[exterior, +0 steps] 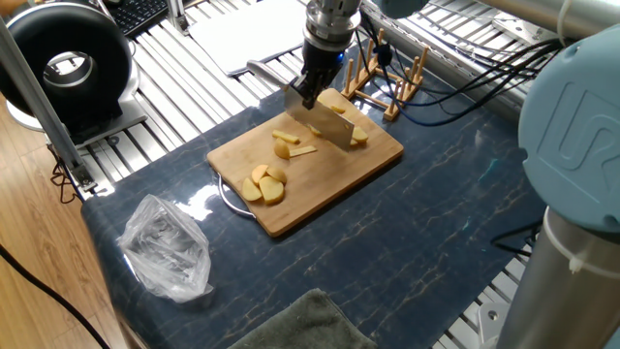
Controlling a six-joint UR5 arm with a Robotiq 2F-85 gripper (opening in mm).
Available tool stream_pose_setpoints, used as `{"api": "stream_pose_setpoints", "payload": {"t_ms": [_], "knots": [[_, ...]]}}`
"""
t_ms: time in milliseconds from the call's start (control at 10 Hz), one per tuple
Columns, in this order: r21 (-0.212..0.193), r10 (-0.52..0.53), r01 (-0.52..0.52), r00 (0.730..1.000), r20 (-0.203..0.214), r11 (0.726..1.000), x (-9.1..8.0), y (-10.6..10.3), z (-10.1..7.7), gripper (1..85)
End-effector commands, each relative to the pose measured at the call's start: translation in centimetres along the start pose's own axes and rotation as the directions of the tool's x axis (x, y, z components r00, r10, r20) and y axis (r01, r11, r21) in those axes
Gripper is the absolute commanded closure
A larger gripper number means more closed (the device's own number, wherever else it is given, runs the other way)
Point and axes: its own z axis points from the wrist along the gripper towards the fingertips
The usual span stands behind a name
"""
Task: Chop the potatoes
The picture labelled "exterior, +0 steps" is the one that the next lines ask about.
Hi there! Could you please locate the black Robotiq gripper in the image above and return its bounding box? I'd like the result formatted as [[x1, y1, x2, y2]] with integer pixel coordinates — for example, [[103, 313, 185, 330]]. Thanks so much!
[[289, 41, 346, 111]]

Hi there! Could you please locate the steel cleaver knife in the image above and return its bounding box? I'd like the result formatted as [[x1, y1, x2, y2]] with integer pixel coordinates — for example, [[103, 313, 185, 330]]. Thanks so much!
[[246, 60, 356, 151]]

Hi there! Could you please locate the wooden peg rack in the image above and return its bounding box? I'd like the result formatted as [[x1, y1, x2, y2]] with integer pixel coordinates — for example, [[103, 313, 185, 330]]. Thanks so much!
[[340, 27, 431, 122]]

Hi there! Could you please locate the white paper pad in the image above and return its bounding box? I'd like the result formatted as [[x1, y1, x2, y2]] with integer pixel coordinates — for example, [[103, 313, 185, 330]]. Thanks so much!
[[187, 0, 311, 78]]

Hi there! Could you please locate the wooden cutting board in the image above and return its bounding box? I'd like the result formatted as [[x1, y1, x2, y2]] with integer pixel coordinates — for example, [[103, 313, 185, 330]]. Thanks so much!
[[206, 87, 405, 238]]

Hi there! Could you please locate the dark blue marbled mat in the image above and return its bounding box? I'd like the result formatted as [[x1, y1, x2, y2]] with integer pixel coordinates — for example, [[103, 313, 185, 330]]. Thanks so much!
[[80, 41, 546, 349]]

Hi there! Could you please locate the black keyboard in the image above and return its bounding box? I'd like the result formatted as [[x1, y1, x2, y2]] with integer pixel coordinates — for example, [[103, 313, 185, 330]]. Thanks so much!
[[104, 0, 171, 39]]

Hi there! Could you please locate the clear plastic bag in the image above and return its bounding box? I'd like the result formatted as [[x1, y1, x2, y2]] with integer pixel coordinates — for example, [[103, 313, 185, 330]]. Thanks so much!
[[117, 194, 214, 304]]

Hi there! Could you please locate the grey-green towel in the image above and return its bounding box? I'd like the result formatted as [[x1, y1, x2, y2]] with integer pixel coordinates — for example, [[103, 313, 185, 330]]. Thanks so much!
[[227, 288, 379, 349]]

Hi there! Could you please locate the perforated aluminium plate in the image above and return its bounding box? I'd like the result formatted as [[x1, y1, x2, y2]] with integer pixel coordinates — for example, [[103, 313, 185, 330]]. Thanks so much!
[[477, 302, 514, 349]]

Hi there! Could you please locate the black gripper cable bundle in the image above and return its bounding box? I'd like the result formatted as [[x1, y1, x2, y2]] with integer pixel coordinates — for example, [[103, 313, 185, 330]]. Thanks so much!
[[356, 14, 563, 128]]

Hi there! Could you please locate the short aluminium post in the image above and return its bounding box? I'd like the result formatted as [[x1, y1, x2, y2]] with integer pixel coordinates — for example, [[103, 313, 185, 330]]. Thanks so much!
[[167, 0, 191, 36]]

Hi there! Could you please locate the hanging black cable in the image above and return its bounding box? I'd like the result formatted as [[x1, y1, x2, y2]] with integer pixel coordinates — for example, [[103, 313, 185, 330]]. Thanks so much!
[[489, 220, 543, 257]]

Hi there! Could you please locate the tangled black cable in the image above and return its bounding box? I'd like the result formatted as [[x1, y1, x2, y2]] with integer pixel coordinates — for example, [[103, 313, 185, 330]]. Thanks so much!
[[49, 144, 82, 205]]

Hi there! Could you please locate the slanted aluminium post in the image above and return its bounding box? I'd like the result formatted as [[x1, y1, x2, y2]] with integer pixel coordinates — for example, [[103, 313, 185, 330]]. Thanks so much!
[[0, 18, 98, 193]]

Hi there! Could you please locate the black ring-shaped device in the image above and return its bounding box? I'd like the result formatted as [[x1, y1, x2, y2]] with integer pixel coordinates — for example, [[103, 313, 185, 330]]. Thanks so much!
[[0, 2, 149, 149]]

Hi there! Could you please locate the black floor cable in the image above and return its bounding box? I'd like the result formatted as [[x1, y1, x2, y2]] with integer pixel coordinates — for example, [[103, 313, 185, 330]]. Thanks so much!
[[0, 241, 112, 349]]

